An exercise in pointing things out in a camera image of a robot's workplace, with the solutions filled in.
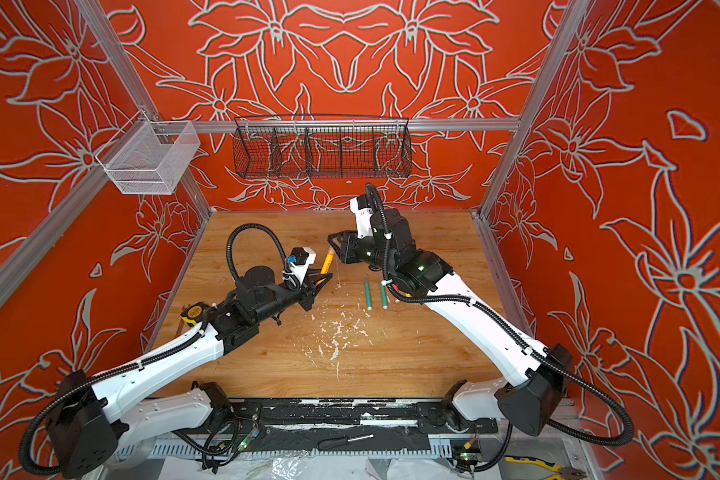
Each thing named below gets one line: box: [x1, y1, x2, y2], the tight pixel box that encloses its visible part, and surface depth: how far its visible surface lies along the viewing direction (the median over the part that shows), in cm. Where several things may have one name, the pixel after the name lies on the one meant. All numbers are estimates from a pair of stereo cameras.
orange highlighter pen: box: [320, 250, 335, 275], surface depth 70 cm
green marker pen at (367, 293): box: [364, 275, 373, 311], surface depth 97 cm
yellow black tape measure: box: [180, 302, 205, 327], surface depth 90 cm
